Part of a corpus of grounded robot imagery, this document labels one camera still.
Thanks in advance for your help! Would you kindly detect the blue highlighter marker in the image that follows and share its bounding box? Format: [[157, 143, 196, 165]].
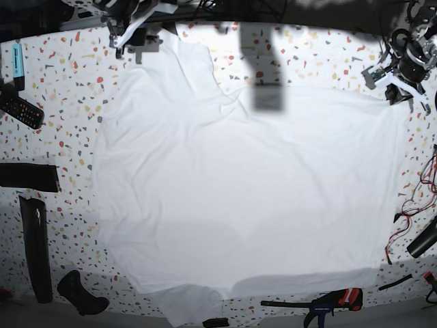
[[12, 43, 25, 91]]

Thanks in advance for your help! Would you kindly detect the small black block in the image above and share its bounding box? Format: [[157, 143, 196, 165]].
[[202, 318, 229, 328]]

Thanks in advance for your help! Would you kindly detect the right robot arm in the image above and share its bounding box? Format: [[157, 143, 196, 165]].
[[67, 1, 436, 112]]

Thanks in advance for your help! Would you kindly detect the left-arm white gripper body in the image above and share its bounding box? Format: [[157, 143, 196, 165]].
[[106, 1, 178, 64]]

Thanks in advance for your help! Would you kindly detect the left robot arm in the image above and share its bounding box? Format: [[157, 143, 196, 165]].
[[93, 1, 436, 88]]

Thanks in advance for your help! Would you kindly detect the black cable piece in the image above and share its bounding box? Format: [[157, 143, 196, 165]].
[[378, 274, 413, 292]]

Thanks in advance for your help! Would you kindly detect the black orange bar clamp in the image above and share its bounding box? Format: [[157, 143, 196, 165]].
[[260, 288, 363, 328]]

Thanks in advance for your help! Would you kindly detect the red black wire bundle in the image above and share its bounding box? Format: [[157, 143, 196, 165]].
[[384, 145, 437, 266]]

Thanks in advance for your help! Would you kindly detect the right-arm white gripper body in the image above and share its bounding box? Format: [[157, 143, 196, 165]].
[[361, 63, 431, 111]]

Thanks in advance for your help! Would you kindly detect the white T-shirt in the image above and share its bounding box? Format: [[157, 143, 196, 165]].
[[92, 31, 410, 327]]

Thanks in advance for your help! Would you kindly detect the flat black strap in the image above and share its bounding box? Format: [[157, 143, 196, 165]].
[[0, 163, 59, 193]]

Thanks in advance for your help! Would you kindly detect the black cylinder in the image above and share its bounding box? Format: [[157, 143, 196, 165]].
[[407, 217, 437, 258]]

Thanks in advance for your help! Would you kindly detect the long black tube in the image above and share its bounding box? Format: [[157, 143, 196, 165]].
[[18, 196, 53, 303]]

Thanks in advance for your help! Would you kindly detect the black TV remote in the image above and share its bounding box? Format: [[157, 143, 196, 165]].
[[1, 91, 44, 130]]

